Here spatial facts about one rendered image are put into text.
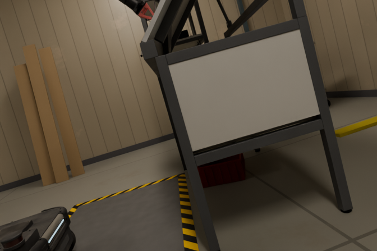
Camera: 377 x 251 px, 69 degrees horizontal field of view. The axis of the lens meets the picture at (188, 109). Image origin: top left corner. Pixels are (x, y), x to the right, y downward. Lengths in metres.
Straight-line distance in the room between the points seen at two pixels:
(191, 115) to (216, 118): 0.10
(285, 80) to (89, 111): 3.26
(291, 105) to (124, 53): 3.17
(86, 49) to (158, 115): 1.35
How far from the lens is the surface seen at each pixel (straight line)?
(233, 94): 1.06
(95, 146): 4.07
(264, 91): 1.09
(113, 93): 3.99
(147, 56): 1.04
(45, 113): 3.69
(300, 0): 1.19
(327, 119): 1.20
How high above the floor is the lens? 0.66
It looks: 4 degrees down
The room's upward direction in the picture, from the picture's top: 16 degrees counter-clockwise
